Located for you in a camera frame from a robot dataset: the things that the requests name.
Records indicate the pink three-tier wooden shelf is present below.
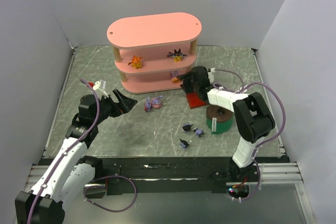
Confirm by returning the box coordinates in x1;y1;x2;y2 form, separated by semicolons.
107;13;202;94

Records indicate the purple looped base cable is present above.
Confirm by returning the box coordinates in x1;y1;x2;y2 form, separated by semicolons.
82;175;138;214

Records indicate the lying purple bunny pink base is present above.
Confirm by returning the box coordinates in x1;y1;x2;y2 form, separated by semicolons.
151;95;163;109

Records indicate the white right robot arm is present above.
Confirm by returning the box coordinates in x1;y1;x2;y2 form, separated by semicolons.
176;66;276;179

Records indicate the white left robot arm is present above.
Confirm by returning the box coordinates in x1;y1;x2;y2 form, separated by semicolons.
15;88;137;223

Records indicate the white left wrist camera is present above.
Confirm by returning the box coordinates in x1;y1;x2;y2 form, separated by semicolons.
93;79;108;98

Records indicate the aluminium rail frame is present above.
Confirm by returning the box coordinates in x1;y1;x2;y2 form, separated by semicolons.
24;163;303;191

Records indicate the red flat box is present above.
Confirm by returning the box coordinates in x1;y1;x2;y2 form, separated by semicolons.
186;92;207;109

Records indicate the orange pikachu figure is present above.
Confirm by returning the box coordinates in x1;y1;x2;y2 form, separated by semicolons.
128;55;143;69

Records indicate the purple black figure lower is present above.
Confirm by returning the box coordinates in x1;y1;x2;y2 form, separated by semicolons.
180;139;190;150

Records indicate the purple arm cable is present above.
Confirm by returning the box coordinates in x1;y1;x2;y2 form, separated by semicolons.
26;77;101;224
212;68;287;204

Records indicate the purple black figure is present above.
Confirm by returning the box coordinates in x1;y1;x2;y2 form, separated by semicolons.
182;123;193;133
193;128;204;137
180;139;190;150

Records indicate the small purple bunny figure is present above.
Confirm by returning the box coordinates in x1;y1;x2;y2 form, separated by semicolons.
144;97;152;112

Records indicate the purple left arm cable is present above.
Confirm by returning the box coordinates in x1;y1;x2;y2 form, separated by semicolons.
26;77;101;224

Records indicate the purple black figure upper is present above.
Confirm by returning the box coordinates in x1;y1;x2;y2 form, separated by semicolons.
182;123;193;133

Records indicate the purple black figure right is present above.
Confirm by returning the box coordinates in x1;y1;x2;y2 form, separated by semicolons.
193;128;204;137

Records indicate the black winged pikachu figure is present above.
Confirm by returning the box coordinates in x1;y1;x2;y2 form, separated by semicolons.
166;49;187;62

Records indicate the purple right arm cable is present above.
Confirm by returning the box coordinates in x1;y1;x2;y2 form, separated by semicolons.
212;68;287;204

